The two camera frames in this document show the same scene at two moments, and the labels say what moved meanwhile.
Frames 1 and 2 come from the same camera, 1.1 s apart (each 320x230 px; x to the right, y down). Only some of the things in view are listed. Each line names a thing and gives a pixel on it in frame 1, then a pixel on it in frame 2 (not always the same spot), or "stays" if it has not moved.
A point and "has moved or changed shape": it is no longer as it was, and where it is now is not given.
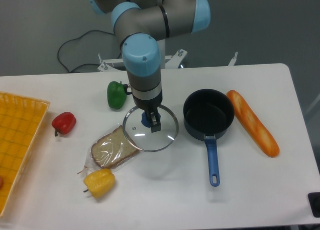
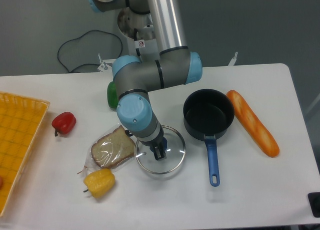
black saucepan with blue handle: (209, 114) stays
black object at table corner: (314, 198) stays
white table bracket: (232, 62) stays
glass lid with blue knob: (138, 128) has moved or changed shape
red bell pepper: (63, 123) stays
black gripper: (150, 107) → (159, 141)
